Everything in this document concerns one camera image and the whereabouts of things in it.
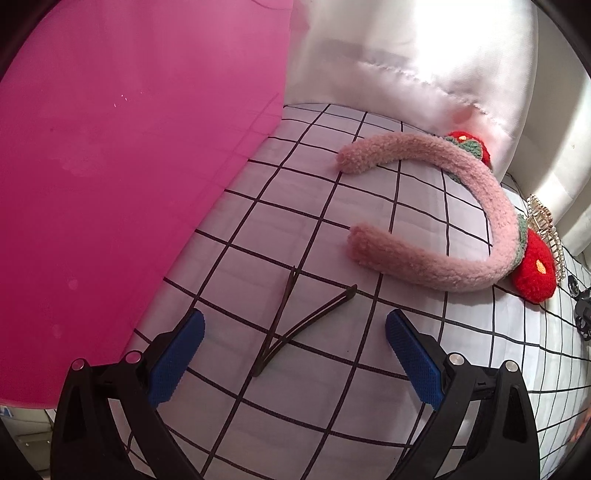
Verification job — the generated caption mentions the pink fuzzy strawberry headband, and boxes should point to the pink fuzzy strawberry headband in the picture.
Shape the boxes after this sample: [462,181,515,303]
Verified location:
[335,131,558,303]

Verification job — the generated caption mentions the black hair ties bundle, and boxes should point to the black hair ties bundle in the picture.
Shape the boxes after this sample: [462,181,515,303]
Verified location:
[566,275,591,342]

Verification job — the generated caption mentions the white curtain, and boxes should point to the white curtain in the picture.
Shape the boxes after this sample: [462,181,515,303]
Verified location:
[286,1,590,256]

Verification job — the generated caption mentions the black grid white tablecloth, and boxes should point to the black grid white tablecloth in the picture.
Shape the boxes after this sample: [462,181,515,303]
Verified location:
[129,104,590,479]

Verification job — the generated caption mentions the black bobby pins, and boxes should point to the black bobby pins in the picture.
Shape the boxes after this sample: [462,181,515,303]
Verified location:
[250,266,359,378]

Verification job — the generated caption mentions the pink plastic bin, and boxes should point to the pink plastic bin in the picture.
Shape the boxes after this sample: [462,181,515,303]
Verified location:
[1,1,293,408]

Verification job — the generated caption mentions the person's right hand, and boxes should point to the person's right hand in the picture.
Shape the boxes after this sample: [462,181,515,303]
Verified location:
[570,408,591,443]

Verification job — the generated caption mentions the pearl hair claw clip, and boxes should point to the pearl hair claw clip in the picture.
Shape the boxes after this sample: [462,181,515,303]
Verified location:
[526,194,566,282]

